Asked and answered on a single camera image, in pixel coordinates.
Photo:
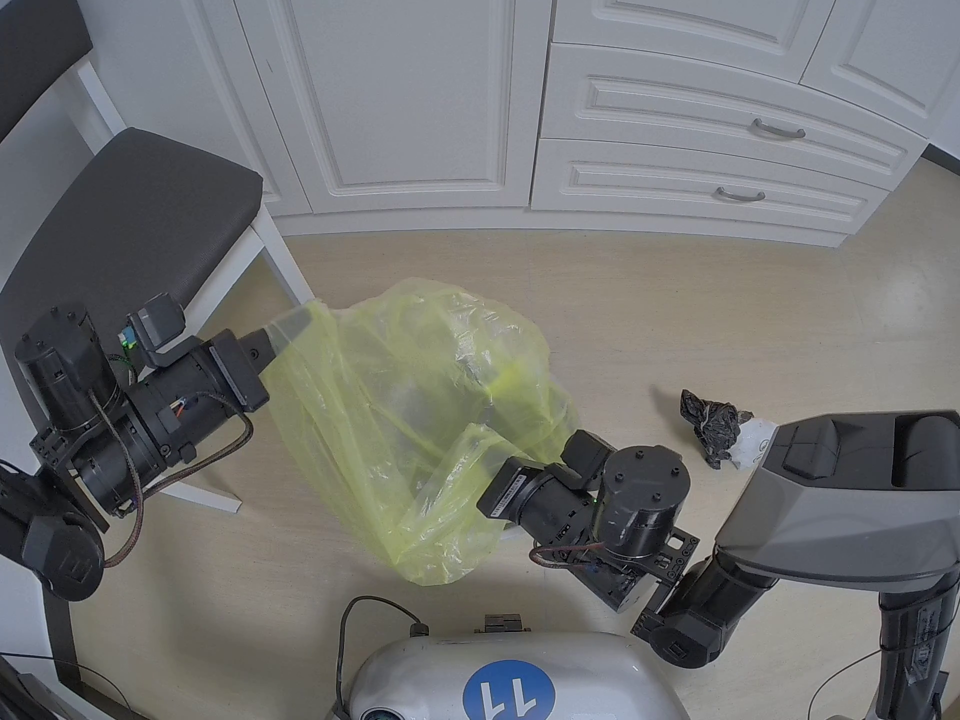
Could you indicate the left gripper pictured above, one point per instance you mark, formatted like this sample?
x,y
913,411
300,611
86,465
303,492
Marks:
x,y
187,402

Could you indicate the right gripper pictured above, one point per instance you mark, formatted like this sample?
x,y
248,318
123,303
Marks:
x,y
547,507

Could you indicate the yellow plastic bag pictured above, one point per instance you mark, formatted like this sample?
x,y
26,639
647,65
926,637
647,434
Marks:
x,y
420,402

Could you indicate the black plastic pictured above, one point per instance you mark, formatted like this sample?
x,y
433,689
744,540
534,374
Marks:
x,y
712,428

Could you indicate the white paper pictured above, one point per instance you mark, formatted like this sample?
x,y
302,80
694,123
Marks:
x,y
754,439

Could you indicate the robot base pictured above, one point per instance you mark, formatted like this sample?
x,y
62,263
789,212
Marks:
x,y
600,672

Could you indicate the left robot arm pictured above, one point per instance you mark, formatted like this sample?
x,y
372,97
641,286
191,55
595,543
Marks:
x,y
64,357

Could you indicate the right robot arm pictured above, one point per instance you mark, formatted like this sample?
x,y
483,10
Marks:
x,y
840,507

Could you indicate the white chair grey cushions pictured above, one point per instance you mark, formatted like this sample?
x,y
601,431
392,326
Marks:
x,y
135,214

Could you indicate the white wardrobe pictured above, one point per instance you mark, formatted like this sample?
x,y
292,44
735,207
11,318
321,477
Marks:
x,y
420,64

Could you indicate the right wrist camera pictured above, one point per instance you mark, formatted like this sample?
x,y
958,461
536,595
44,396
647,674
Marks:
x,y
589,454

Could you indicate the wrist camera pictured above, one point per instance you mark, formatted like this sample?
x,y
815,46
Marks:
x,y
157,323
589,454

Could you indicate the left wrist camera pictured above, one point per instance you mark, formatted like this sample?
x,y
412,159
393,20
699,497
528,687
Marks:
x,y
157,323

